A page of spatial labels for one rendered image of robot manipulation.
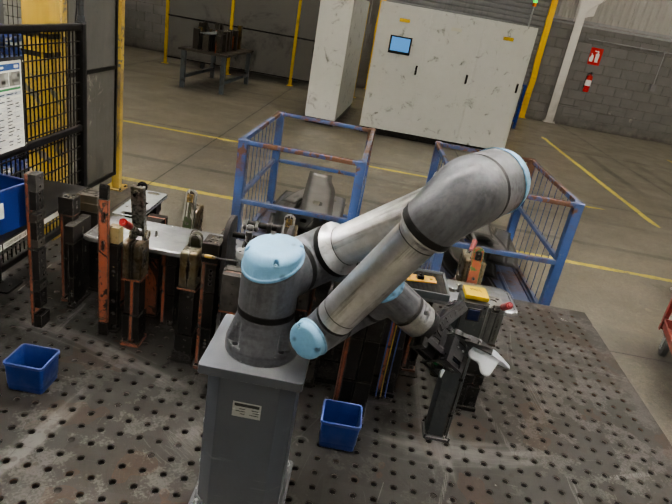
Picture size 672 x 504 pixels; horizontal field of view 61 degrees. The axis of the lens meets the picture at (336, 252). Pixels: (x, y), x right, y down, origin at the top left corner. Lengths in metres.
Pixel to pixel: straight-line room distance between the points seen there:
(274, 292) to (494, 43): 8.67
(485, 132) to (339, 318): 8.79
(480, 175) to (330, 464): 0.93
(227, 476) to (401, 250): 0.66
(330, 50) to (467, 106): 2.34
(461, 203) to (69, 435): 1.14
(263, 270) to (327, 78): 8.49
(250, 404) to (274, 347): 0.13
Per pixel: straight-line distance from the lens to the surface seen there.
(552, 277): 3.83
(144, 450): 1.55
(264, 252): 1.08
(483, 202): 0.87
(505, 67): 9.63
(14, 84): 2.19
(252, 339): 1.12
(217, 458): 1.29
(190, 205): 2.02
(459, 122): 9.62
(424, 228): 0.86
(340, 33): 9.42
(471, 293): 1.49
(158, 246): 1.85
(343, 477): 1.53
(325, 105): 9.53
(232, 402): 1.18
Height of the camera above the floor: 1.76
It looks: 23 degrees down
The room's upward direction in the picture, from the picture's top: 10 degrees clockwise
